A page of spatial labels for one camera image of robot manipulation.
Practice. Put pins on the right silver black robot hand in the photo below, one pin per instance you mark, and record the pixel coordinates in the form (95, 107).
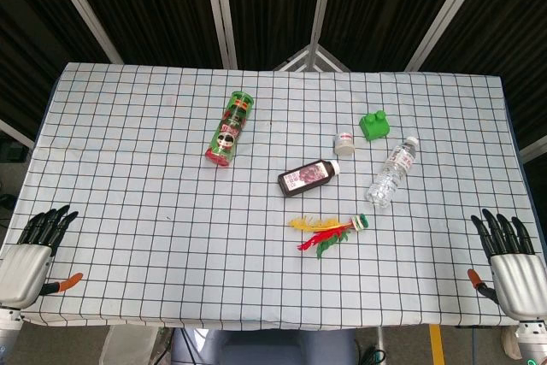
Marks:
(515, 275)

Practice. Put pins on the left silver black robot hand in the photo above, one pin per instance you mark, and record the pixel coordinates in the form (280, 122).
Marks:
(23, 269)

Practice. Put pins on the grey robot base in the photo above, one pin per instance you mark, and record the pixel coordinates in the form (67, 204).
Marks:
(262, 347)

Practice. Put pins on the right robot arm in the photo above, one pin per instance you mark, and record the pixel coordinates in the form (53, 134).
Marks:
(531, 341)

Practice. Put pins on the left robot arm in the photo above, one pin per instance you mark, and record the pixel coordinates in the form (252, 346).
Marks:
(9, 325)

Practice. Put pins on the colourful feather toy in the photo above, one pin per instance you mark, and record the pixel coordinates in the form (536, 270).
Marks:
(329, 231)

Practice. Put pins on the clear plastic water bottle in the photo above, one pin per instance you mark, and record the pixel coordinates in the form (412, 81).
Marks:
(392, 172)

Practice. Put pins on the green toy building block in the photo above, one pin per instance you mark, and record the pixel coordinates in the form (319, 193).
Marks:
(374, 125)

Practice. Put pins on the small white jar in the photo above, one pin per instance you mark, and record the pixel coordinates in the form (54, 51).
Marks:
(344, 144)

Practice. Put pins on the dark brown juice bottle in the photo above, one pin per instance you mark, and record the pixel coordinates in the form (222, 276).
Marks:
(307, 177)

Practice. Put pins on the white grid checked tablecloth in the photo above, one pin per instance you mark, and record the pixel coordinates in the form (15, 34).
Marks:
(256, 219)

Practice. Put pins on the green chip can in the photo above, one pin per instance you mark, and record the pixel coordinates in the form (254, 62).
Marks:
(229, 128)

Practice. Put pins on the white frame folding screen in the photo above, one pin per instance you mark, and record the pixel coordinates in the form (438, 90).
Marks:
(273, 10)

